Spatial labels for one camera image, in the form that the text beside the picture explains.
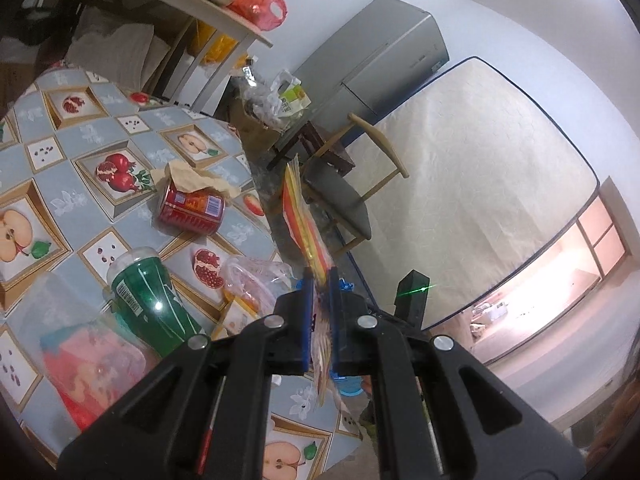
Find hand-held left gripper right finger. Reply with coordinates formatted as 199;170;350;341
328;267;587;480

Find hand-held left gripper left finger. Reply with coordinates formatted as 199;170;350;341
56;266;317;480

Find clear plastic bag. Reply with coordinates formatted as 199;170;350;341
219;254;297;323

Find yellow red snack packet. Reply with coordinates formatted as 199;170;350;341
281;154;347;411

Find red drink can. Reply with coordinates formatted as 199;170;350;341
156;179;227;237

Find green plastic bottle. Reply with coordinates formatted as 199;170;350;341
105;246;207;358

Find brown paper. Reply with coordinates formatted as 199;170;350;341
149;159;242;202

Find red snack bag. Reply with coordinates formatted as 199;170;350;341
20;270;163;433

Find wooden chair black seat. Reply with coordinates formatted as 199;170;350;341
270;111;412;257

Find white mattress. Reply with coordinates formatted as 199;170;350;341
342;56;601;333

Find dark wooden stool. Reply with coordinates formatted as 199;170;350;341
266;119;357;177

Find green white paper bag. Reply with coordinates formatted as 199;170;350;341
279;82;310;117

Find pile of clear plastic wrappers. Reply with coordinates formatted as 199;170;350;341
235;65;306;131

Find grey refrigerator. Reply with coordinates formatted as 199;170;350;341
291;0;449;137

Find yellow plastic bag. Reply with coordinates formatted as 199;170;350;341
196;19;247;65

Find fruit print tablecloth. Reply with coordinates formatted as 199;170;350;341
0;62;366;471

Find long wooden side table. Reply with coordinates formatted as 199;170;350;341
47;0;275;117

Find white cloth bundle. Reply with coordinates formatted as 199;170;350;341
66;24;172;97

